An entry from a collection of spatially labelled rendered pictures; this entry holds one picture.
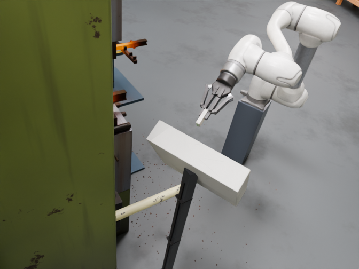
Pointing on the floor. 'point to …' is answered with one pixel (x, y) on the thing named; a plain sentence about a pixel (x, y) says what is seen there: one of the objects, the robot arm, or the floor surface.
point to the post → (190, 184)
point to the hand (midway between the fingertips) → (202, 117)
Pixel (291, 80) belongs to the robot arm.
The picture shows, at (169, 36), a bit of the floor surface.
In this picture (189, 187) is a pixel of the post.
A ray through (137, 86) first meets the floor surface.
